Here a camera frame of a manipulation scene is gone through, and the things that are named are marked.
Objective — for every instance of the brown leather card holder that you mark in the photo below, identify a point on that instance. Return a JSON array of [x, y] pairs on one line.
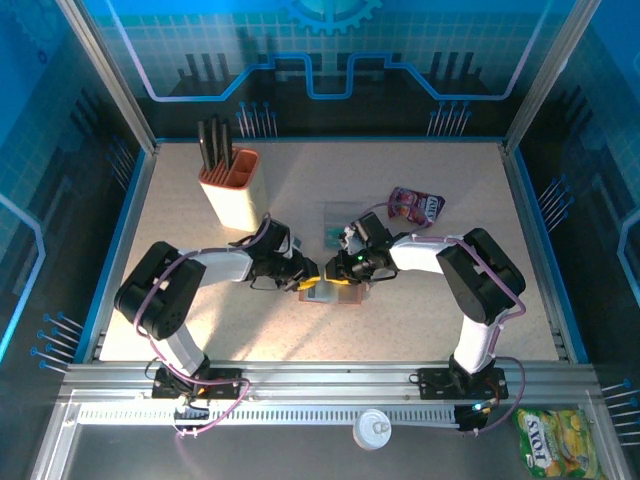
[[350, 296]]

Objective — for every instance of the teal credit card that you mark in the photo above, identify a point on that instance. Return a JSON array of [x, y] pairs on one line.
[[334, 239]]

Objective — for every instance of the clear plastic tray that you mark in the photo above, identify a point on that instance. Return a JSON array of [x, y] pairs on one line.
[[345, 210]]

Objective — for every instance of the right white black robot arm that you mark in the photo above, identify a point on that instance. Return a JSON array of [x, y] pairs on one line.
[[415, 255]]

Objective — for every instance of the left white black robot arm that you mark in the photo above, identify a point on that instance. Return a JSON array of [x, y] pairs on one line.
[[220, 265]]

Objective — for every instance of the purple candy bag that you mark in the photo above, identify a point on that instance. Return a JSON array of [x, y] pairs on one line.
[[415, 205]]

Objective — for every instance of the beige orange knife block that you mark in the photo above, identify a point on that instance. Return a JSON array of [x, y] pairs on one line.
[[240, 195]]

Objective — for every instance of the white round lid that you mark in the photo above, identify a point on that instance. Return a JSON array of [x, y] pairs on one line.
[[372, 430]]

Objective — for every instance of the yellow candy bag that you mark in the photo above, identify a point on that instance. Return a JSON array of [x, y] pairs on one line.
[[555, 445]]

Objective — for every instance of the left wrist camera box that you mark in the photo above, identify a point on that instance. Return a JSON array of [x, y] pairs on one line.
[[280, 237]]

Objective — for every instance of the aluminium frame rail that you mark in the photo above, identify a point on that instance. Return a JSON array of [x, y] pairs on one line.
[[325, 377]]

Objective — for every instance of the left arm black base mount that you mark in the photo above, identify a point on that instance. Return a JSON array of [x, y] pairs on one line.
[[225, 385]]

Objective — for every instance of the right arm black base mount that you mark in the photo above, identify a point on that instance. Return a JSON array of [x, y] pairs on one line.
[[435, 384]]

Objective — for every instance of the aluminium frame post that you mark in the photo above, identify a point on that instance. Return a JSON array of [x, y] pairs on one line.
[[110, 80], [545, 80]]

